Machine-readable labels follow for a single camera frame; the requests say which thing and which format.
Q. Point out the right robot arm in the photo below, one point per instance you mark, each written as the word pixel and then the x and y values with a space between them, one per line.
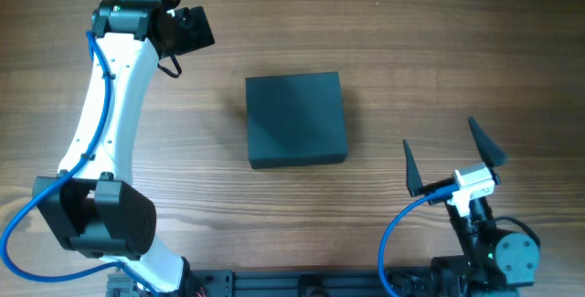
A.
pixel 500 254

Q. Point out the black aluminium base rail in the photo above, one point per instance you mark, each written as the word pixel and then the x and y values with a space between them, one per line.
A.
pixel 219 283

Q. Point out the dark green box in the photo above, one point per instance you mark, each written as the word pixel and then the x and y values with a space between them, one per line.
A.
pixel 295 120

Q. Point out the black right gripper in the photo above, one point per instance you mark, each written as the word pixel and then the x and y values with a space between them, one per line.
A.
pixel 441 185

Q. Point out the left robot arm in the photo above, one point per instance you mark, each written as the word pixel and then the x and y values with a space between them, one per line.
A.
pixel 90 205

